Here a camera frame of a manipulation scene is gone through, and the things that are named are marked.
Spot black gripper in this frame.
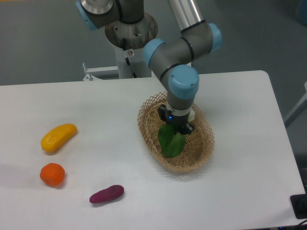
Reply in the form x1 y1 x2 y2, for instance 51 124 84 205
157 104 194 135

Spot green bok choy vegetable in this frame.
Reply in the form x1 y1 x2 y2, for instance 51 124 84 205
158 110 195 158

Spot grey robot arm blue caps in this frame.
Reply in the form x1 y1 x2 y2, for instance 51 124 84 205
76 0 222 135

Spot woven wicker basket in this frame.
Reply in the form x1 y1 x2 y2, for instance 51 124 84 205
138 92 214 173

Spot purple sweet potato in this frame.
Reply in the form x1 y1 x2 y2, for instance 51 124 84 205
89 185 125 204

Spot yellow mango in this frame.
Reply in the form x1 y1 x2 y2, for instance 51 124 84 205
41 123 77 152

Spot orange fruit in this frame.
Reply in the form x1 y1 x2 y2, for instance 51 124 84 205
40 163 65 187

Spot black device at table edge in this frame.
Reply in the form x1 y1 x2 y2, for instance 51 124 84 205
290 194 307 219

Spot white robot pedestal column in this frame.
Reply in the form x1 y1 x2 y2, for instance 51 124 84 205
113 46 152 79

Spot white metal base frame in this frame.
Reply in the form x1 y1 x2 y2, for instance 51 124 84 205
82 62 153 81

